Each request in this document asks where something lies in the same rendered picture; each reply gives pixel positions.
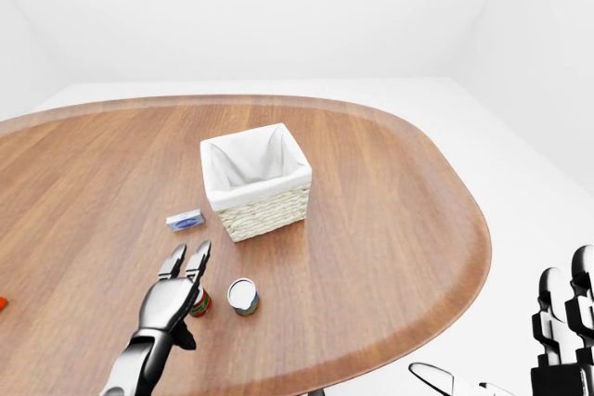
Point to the red tomato sauce tin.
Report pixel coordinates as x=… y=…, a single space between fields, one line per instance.
x=204 y=305

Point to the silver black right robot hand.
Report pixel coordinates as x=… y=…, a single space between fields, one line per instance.
x=577 y=322

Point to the grey table base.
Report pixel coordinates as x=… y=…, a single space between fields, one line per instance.
x=316 y=392

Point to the orange red object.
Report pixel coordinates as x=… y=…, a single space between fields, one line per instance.
x=2 y=303

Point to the tin with white lid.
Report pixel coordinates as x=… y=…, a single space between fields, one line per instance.
x=242 y=295

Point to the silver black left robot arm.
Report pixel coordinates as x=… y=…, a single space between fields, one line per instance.
x=139 y=361

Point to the wicker basket with white liner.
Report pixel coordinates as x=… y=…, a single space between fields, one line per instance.
x=260 y=182

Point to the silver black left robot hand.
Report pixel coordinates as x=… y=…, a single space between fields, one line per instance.
x=162 y=303

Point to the small blue white box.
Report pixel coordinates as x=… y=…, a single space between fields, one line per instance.
x=185 y=220

